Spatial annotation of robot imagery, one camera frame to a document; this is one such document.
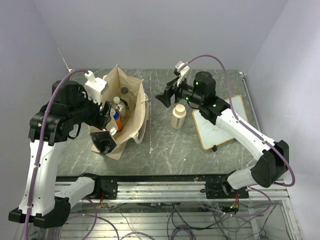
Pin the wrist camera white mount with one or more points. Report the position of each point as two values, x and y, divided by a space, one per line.
181 70
94 87

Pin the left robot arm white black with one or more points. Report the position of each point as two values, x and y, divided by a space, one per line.
71 104

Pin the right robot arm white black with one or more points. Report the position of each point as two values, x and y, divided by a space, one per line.
272 157

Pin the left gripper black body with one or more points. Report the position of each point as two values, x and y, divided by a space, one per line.
92 117

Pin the aluminium rail frame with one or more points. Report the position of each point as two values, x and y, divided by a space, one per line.
189 191

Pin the beige round lotion bottle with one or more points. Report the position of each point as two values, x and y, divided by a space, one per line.
178 116

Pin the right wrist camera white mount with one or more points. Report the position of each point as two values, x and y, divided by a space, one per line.
181 70

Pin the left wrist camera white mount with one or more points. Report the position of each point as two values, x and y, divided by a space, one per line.
94 87

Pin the cream canvas tote bag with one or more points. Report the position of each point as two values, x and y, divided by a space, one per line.
134 125

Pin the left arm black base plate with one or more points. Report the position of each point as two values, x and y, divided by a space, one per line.
108 190

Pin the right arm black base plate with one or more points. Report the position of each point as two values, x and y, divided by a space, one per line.
217 187

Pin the chrome bottle white cap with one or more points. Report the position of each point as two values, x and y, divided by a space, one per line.
119 105

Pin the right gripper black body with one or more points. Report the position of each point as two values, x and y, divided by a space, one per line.
184 92

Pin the orange pump bottle blue collar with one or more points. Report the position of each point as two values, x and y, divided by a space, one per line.
118 120

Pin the clear square bottle black cap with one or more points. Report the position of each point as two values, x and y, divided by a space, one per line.
124 90

